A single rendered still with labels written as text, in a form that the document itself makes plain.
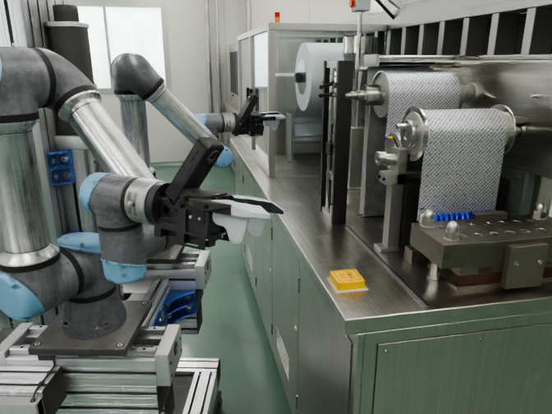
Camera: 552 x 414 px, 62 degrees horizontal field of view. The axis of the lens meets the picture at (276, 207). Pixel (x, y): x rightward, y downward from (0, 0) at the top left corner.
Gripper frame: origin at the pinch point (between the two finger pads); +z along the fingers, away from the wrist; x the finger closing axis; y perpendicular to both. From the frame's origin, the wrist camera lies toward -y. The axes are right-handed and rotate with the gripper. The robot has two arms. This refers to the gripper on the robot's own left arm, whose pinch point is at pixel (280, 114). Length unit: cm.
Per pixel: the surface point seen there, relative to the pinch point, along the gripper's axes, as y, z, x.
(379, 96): -16.1, 11.8, 45.7
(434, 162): -5, 10, 76
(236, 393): 122, -23, 20
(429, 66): -24, 36, 39
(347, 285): 21, -20, 86
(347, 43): -27.3, 27.8, -0.9
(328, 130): -1.6, 4.6, 30.1
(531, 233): 7, 24, 99
